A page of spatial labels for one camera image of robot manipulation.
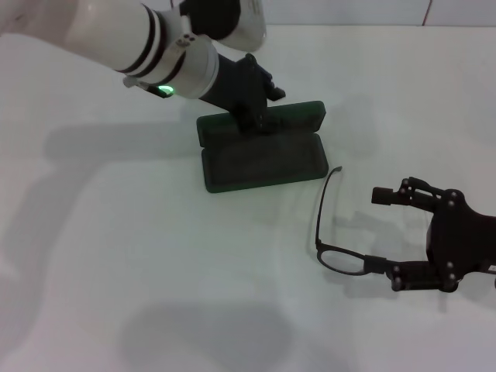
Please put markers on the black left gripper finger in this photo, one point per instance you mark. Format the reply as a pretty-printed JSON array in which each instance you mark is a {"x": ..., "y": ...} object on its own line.
[
  {"x": 255, "y": 124},
  {"x": 276, "y": 91}
]

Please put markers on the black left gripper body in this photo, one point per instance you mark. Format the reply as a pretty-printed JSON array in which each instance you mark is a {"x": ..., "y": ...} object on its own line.
[{"x": 240, "y": 85}]

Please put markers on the black glasses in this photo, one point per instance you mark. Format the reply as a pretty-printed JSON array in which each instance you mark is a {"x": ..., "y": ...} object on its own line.
[{"x": 319, "y": 228}]

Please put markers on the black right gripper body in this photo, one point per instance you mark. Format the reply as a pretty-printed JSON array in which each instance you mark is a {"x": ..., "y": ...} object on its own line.
[{"x": 461, "y": 244}]

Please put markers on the green glasses case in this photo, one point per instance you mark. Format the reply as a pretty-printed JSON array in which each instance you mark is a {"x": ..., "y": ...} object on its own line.
[{"x": 263, "y": 162}]

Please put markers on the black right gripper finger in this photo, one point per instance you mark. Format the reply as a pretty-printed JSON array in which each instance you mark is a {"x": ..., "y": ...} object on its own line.
[
  {"x": 383, "y": 195},
  {"x": 376, "y": 265}
]

